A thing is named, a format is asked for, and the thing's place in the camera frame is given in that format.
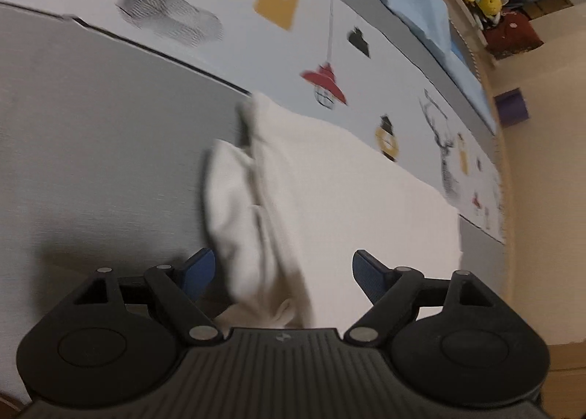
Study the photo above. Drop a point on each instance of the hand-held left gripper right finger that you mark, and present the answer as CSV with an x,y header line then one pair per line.
x,y
370,275

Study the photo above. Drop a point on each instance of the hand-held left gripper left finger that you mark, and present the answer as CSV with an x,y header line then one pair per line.
x,y
199,270

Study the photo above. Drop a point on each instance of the white long-sleeve shirt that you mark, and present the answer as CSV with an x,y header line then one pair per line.
x,y
343,199

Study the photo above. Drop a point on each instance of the grey printed bed sheet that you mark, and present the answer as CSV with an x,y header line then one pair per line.
x,y
91,126

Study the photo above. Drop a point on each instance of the purple box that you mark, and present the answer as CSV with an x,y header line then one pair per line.
x,y
512,107

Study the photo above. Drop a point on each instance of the light blue quilt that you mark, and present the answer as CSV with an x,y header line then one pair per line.
x,y
412,2

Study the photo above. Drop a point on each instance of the dark red plush toy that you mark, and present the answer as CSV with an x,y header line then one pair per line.
x,y
512,32

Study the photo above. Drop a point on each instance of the beige wooden bed frame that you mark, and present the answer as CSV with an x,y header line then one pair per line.
x,y
474,41

